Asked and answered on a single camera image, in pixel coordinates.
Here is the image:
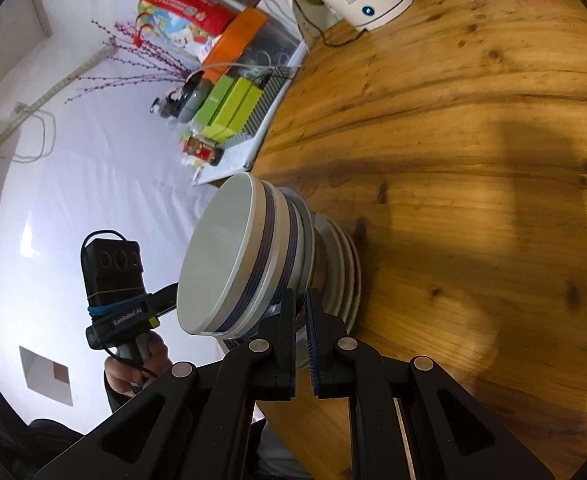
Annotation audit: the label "dark green flat box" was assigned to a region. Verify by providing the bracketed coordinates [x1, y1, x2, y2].
[192, 74, 234, 128]

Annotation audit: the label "large white blue-striped bowl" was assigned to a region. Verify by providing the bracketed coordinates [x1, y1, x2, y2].
[253, 186, 316, 322]

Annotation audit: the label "red cartoon gift box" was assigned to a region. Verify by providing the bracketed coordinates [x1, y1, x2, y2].
[136, 0, 237, 57]

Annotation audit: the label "small white blue-striped bowl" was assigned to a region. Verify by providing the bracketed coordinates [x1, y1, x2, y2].
[177, 172, 281, 337]

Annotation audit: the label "person's left hand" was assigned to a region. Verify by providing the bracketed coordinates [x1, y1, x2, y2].
[104, 332, 171, 400]

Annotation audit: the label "person's left forearm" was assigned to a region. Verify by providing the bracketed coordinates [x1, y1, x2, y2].
[0, 370, 139, 480]

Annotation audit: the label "zigzag-patterned box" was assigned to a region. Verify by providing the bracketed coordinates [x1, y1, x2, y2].
[240, 66, 295, 137]

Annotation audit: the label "orange-lid clear storage box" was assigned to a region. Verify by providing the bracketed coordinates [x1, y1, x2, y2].
[200, 7, 307, 86]

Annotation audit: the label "lime green box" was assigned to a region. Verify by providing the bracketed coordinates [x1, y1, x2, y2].
[200, 82, 268, 142]

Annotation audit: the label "white side shelf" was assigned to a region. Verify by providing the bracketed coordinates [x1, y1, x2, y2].
[192, 40, 309, 188]

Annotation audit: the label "red label jar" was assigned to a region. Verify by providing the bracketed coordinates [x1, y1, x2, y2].
[182, 136, 224, 167]

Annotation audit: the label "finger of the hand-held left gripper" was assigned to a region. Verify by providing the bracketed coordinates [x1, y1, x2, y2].
[144, 283, 180, 314]

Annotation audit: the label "white wall conduit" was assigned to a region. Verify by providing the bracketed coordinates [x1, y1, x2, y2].
[0, 45, 115, 161]

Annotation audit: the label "grey plate with blue motif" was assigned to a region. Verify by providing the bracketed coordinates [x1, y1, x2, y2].
[312, 211, 350, 333]
[323, 230, 357, 333]
[329, 237, 363, 332]

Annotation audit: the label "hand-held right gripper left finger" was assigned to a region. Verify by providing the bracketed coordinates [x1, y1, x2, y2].
[33, 287, 299, 480]

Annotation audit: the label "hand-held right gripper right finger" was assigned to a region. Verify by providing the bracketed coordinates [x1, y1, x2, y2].
[306, 288, 557, 480]

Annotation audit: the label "person's grey clothing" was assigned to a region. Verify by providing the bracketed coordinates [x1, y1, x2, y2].
[256, 407, 301, 480]

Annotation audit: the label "black kettle power cable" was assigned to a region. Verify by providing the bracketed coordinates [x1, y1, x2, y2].
[293, 0, 374, 50]

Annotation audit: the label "purple twig branches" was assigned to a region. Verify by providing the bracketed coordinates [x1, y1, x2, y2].
[63, 19, 201, 107]

